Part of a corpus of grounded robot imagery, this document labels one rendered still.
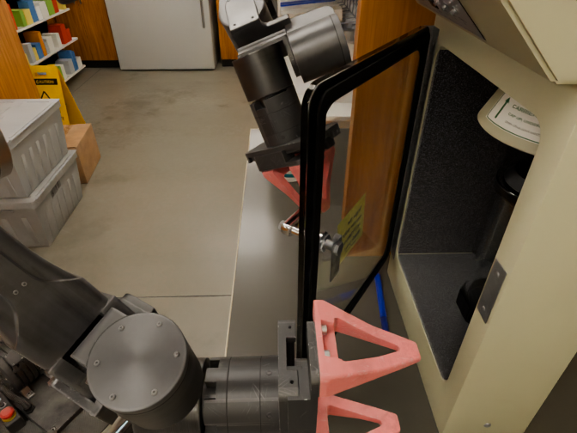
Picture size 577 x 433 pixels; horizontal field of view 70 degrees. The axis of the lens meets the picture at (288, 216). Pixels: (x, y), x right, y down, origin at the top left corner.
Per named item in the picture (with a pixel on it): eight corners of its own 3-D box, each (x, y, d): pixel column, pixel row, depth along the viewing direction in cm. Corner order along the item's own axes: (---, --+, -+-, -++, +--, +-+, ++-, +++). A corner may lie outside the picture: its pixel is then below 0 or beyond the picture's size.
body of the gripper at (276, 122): (277, 149, 56) (257, 96, 54) (340, 134, 50) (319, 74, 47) (248, 167, 52) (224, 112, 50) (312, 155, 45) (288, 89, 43)
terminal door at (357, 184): (388, 256, 77) (431, 23, 54) (300, 379, 56) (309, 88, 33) (384, 254, 77) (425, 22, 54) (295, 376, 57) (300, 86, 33)
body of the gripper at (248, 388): (306, 395, 26) (191, 399, 26) (305, 468, 32) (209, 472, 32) (301, 316, 32) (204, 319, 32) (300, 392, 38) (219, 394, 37)
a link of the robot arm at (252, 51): (232, 52, 50) (223, 52, 44) (286, 29, 48) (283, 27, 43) (254, 107, 52) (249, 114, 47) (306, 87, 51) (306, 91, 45)
